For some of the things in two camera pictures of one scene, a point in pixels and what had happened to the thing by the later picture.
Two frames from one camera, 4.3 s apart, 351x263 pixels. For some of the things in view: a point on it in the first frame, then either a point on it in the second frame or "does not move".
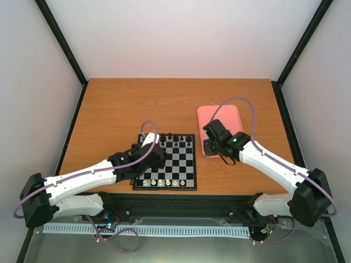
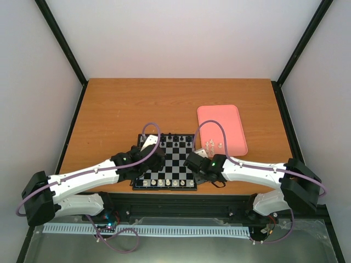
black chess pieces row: [175, 138] does not move
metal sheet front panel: [298, 244] does not move
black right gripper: [208, 151] -> [198, 178]
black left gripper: [161, 164] does not move
